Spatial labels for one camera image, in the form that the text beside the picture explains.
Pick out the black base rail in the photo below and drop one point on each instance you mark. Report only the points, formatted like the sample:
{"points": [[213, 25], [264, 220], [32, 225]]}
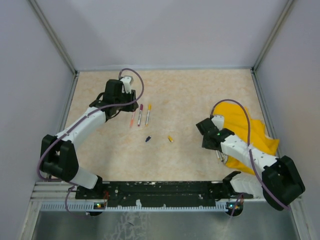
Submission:
{"points": [[158, 194]]}

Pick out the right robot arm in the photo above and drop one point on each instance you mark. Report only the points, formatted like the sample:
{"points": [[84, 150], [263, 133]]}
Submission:
{"points": [[276, 179]]}

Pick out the blue pen cap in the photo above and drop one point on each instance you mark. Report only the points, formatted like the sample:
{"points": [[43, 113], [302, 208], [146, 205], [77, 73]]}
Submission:
{"points": [[148, 139]]}

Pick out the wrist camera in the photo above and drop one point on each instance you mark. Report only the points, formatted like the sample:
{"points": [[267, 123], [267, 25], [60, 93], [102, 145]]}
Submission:
{"points": [[127, 82], [218, 121]]}

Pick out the yellow cloth bag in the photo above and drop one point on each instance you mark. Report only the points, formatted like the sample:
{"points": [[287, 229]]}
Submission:
{"points": [[236, 121]]}

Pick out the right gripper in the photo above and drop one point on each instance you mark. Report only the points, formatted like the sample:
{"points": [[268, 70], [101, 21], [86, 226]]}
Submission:
{"points": [[204, 144]]}

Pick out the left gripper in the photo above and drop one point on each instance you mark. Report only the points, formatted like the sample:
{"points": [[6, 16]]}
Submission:
{"points": [[131, 96]]}

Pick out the white purple marker pen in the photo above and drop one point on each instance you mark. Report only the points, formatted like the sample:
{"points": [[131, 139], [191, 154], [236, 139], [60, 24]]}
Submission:
{"points": [[139, 118]]}

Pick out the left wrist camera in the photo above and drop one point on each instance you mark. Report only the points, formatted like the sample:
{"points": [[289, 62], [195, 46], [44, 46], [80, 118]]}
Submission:
{"points": [[127, 82]]}

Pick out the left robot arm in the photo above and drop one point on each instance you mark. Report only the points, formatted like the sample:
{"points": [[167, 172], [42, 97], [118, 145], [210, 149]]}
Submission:
{"points": [[58, 156]]}

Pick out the white yellow marker pen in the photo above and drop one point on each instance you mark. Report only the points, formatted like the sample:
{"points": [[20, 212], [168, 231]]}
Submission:
{"points": [[147, 117]]}

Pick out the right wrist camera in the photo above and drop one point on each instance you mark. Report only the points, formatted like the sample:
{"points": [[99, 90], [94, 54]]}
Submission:
{"points": [[218, 121]]}

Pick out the orange pen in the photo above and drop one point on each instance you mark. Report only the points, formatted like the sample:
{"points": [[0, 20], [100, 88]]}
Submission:
{"points": [[132, 119]]}

